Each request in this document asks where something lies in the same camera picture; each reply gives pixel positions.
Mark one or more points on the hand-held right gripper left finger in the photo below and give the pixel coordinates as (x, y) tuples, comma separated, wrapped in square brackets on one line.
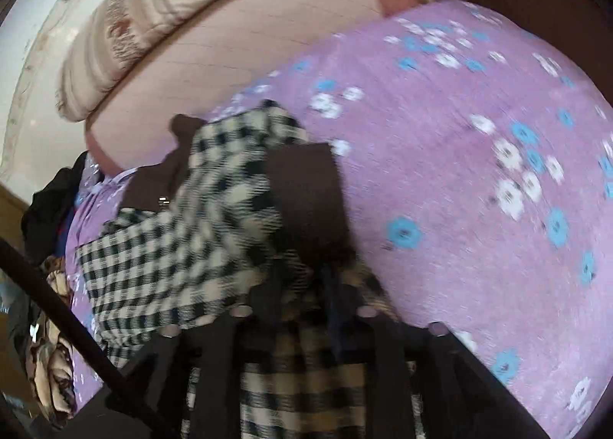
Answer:
[(266, 302)]

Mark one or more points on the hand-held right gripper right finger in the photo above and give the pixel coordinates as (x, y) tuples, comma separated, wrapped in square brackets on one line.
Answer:
[(337, 319)]

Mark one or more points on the black and cream checkered coat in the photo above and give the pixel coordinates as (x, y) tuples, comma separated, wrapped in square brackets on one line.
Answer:
[(215, 209)]

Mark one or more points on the dark clothes pile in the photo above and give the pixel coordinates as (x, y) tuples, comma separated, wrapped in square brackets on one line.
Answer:
[(48, 209)]

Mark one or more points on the purple floral bed sheet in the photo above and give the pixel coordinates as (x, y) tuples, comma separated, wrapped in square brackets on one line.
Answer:
[(455, 228)]

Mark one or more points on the brown patterned blanket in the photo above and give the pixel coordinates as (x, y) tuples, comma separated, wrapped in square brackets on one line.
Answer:
[(52, 362)]

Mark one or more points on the beige striped bolster pillow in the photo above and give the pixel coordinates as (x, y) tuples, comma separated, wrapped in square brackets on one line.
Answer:
[(143, 27)]

